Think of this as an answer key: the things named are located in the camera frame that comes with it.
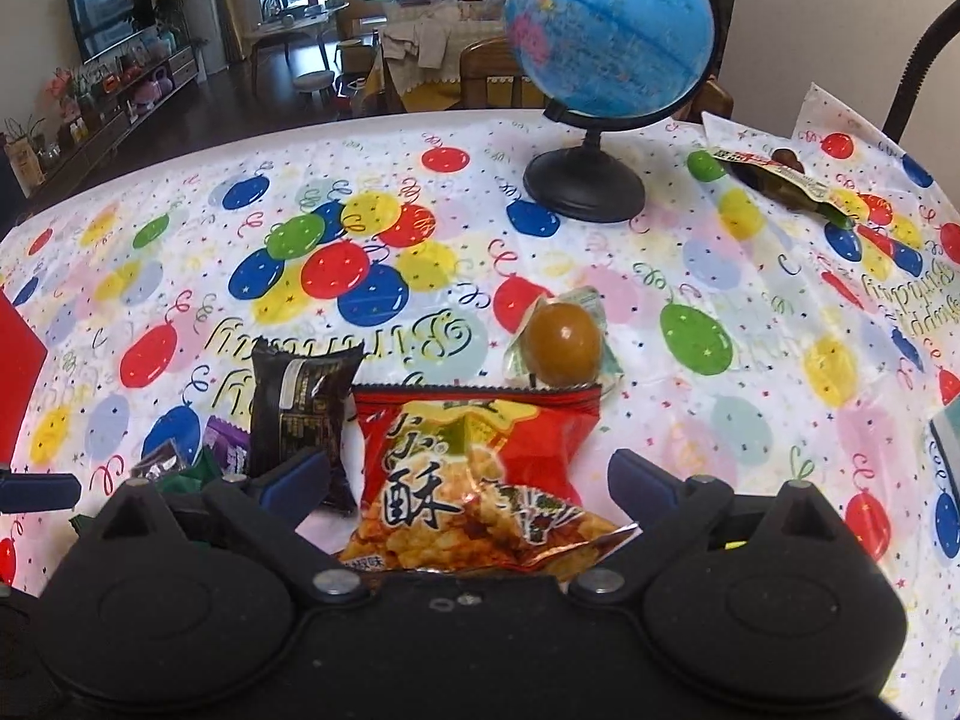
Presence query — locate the grey desk lamp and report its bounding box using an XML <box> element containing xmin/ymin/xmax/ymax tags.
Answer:
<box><xmin>882</xmin><ymin>0</ymin><xmax>960</xmax><ymax>142</ymax></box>

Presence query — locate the blue desk globe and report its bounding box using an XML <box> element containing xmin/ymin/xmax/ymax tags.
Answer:
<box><xmin>505</xmin><ymin>0</ymin><xmax>721</xmax><ymax>223</ymax></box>

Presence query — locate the sofa with blankets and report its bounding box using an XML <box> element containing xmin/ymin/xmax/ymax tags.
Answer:
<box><xmin>368</xmin><ymin>0</ymin><xmax>506</xmax><ymax>112</ymax></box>

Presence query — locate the purple candy wrapper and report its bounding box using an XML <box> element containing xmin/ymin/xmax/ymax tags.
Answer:
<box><xmin>202</xmin><ymin>416</ymin><xmax>251</xmax><ymax>475</ymax></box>

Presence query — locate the wooden chair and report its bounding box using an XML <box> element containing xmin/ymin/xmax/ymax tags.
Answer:
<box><xmin>459</xmin><ymin>37</ymin><xmax>545</xmax><ymax>109</ymax></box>

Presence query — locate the open olive snack bag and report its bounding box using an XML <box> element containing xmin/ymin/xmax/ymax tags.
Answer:
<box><xmin>708</xmin><ymin>146</ymin><xmax>854</xmax><ymax>229</ymax></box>

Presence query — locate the black small snack packet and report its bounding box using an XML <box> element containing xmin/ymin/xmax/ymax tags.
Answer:
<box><xmin>247</xmin><ymin>337</ymin><xmax>364</xmax><ymax>515</ymax></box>

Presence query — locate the tv console cabinet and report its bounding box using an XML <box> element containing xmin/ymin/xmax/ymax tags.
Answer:
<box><xmin>14</xmin><ymin>46</ymin><xmax>203</xmax><ymax>202</ymax></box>

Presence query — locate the red white cardboard box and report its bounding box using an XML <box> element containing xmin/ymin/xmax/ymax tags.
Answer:
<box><xmin>0</xmin><ymin>296</ymin><xmax>47</xmax><ymax>468</ymax></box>

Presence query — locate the packaged braised egg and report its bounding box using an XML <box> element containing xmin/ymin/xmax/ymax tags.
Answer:
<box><xmin>503</xmin><ymin>286</ymin><xmax>625</xmax><ymax>395</ymax></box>

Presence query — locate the green snack bar wrapper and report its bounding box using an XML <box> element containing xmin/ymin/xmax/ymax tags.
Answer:
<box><xmin>70</xmin><ymin>443</ymin><xmax>226</xmax><ymax>533</ymax></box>

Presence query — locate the television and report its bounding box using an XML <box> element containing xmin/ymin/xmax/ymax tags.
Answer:
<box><xmin>67</xmin><ymin>0</ymin><xmax>156</xmax><ymax>64</ymax></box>

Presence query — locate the tissue box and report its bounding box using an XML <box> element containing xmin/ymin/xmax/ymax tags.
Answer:
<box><xmin>931</xmin><ymin>397</ymin><xmax>960</xmax><ymax>497</ymax></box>

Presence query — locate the red orange cracker bag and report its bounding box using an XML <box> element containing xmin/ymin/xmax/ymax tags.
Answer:
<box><xmin>340</xmin><ymin>385</ymin><xmax>638</xmax><ymax>580</ymax></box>

